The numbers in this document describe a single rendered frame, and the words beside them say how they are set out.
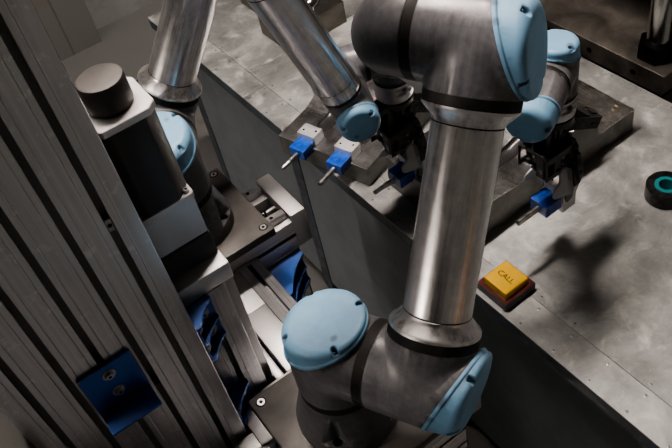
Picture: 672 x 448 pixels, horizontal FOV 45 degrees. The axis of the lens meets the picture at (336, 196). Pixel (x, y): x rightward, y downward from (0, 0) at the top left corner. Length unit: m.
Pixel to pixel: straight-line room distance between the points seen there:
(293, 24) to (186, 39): 0.22
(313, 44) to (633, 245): 0.79
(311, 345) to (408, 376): 0.13
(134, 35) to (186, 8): 2.80
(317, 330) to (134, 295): 0.23
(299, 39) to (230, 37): 1.16
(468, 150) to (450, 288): 0.16
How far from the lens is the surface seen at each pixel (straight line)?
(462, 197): 0.92
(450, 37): 0.89
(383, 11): 0.92
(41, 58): 0.81
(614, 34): 2.26
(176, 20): 1.37
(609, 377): 1.52
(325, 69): 1.30
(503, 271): 1.60
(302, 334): 1.03
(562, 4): 2.37
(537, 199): 1.58
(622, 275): 1.66
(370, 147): 1.85
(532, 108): 1.25
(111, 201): 0.92
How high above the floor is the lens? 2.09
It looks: 45 degrees down
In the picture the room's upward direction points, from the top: 13 degrees counter-clockwise
